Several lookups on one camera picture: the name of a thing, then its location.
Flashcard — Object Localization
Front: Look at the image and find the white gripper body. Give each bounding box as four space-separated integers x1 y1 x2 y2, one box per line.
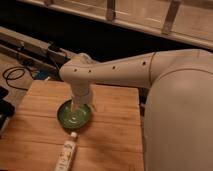
71 84 92 105

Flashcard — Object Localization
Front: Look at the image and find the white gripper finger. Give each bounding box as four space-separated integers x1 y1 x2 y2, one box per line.
71 100 78 112
88 103 97 111

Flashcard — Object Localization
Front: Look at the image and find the white labelled bottle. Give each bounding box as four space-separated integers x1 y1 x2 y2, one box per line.
54 132 78 171

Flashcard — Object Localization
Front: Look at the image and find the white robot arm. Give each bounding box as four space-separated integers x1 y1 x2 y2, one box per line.
60 49 213 171

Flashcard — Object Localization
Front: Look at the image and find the green ceramic bowl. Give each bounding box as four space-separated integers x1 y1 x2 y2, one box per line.
57 100 92 130

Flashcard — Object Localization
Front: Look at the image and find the blue object on floor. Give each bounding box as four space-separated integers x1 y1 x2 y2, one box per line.
34 71 50 80

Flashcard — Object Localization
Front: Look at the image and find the black power adapter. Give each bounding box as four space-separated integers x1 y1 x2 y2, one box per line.
48 42 67 56

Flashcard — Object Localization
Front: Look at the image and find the black device at left edge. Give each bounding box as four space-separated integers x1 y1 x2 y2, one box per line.
0 86 15 129

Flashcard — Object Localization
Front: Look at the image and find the black coiled cable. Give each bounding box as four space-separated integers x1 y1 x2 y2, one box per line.
2 65 34 91

